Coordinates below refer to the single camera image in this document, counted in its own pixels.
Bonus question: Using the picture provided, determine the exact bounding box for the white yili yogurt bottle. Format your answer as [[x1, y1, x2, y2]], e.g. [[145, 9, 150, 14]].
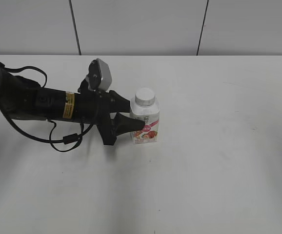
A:
[[130, 98, 160, 144]]

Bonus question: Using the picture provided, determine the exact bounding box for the white screw cap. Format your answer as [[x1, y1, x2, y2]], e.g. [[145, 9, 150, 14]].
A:
[[135, 87, 156, 107]]

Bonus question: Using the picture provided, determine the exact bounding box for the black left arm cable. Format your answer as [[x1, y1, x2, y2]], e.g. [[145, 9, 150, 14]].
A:
[[0, 63, 100, 153]]

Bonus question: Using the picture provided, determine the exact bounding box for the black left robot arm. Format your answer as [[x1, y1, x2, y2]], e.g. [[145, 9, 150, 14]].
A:
[[0, 58, 145, 146]]

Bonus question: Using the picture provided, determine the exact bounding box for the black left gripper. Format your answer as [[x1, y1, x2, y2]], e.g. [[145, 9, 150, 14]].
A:
[[74, 80, 144, 146]]

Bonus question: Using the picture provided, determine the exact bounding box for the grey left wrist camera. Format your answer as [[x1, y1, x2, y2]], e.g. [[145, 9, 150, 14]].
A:
[[85, 58, 112, 91]]

